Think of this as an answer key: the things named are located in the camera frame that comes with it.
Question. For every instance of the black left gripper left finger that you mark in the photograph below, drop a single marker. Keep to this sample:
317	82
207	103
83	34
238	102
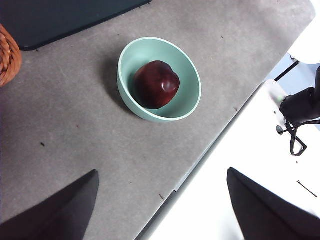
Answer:
55	215

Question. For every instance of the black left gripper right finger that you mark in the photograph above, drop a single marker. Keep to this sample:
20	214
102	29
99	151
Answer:
270	217

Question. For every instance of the dark red plum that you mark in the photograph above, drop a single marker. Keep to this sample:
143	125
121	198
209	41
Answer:
156	85

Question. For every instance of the teal ribbed bowl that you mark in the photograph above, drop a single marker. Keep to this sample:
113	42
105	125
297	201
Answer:
185	75

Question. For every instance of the black hairpin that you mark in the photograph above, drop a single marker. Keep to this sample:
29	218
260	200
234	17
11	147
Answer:
307	188

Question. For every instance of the white box with green light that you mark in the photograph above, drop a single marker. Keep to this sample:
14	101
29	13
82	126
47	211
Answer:
273	91

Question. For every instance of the brown wicker basket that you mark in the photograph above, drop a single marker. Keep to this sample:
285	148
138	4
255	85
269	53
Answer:
8	60

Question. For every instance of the black rectangular tray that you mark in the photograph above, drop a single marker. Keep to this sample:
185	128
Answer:
62	17

